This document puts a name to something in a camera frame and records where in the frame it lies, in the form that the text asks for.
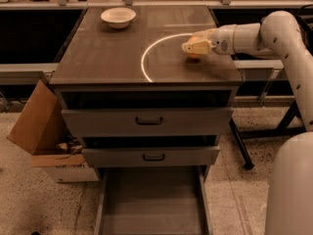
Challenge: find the open cardboard box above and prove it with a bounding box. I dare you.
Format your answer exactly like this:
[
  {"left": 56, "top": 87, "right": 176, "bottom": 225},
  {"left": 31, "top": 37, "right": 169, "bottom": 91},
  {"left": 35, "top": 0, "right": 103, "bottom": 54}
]
[{"left": 7, "top": 80, "right": 99, "bottom": 183}]

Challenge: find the top grey drawer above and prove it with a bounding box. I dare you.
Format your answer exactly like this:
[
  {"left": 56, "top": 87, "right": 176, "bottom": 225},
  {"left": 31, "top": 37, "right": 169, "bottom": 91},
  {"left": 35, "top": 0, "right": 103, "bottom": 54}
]
[{"left": 62, "top": 107, "right": 233, "bottom": 137}]

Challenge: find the bottom open grey drawer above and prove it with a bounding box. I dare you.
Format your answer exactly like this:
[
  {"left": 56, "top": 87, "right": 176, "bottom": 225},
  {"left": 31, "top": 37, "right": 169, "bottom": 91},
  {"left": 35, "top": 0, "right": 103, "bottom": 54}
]
[{"left": 94, "top": 166, "right": 212, "bottom": 235}]

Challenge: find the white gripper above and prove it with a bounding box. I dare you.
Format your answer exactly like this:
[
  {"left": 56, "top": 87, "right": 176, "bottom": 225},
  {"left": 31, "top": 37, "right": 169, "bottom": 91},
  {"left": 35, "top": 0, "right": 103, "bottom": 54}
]
[{"left": 182, "top": 24, "right": 237, "bottom": 55}]

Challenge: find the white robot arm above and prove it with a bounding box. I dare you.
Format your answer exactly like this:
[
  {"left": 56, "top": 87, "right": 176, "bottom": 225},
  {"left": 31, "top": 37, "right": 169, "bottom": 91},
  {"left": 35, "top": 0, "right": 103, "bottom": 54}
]
[{"left": 182, "top": 11, "right": 313, "bottom": 235}]

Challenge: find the black middle drawer handle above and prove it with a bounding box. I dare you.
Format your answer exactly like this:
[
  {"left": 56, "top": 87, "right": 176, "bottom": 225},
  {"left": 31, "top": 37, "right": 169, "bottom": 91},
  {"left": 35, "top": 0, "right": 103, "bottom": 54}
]
[{"left": 142, "top": 154, "right": 165, "bottom": 162}]

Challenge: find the white bowl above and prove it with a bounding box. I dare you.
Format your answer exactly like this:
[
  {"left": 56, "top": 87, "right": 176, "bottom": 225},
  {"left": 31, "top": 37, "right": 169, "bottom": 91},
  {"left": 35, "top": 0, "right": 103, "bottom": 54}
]
[{"left": 101, "top": 8, "right": 136, "bottom": 29}]

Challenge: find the grey drawer cabinet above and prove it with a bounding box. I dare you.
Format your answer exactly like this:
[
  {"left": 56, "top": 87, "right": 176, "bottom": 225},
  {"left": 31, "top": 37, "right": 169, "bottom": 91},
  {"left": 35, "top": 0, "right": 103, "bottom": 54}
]
[{"left": 49, "top": 5, "right": 245, "bottom": 178}]

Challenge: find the orange fruit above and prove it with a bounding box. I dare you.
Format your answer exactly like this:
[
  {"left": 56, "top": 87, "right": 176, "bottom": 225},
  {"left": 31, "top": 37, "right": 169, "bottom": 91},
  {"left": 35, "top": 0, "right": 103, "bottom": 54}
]
[{"left": 187, "top": 36, "right": 201, "bottom": 60}]

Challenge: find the middle grey drawer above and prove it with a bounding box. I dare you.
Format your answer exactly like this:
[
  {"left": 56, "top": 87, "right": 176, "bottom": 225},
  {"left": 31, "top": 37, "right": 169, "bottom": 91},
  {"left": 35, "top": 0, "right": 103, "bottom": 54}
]
[{"left": 82, "top": 146, "right": 219, "bottom": 167}]

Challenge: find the black drawer handle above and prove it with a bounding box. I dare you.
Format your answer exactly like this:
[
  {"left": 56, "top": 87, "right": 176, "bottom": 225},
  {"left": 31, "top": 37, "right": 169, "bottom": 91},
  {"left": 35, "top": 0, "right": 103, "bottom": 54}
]
[
  {"left": 135, "top": 117, "right": 163, "bottom": 125},
  {"left": 142, "top": 154, "right": 165, "bottom": 162}
]

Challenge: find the black top drawer handle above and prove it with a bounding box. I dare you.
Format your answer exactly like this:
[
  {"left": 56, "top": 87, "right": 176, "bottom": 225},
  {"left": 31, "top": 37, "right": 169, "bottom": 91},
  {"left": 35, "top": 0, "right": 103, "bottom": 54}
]
[{"left": 135, "top": 117, "right": 163, "bottom": 125}]

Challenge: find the black stand with tray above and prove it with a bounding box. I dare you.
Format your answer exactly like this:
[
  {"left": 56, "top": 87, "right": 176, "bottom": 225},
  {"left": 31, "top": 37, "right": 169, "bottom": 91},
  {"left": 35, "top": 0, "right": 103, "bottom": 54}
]
[{"left": 228, "top": 4, "right": 313, "bottom": 170}]

